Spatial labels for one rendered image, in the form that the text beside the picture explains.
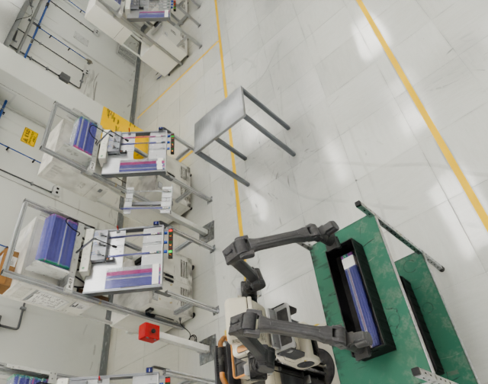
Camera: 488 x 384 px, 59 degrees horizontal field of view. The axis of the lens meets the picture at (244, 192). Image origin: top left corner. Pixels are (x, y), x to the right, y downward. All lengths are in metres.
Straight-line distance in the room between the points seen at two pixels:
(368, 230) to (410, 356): 0.68
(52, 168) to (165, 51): 3.74
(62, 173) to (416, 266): 3.74
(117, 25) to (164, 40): 0.80
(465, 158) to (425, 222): 0.56
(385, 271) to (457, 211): 1.21
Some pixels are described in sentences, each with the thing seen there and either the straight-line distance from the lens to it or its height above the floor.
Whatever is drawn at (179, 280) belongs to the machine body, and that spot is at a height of 0.24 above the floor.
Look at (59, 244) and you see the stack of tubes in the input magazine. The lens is 4.23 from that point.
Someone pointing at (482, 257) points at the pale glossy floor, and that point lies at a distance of 3.21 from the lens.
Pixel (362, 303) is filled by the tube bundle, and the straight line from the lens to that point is 2.27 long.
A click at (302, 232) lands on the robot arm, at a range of 2.15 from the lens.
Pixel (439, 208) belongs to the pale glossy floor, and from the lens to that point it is 3.45.
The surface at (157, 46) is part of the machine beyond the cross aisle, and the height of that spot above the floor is 0.56.
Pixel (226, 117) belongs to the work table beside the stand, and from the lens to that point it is 4.32.
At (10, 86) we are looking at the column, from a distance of 6.96.
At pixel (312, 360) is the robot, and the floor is 0.75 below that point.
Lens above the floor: 2.89
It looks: 36 degrees down
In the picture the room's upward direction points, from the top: 58 degrees counter-clockwise
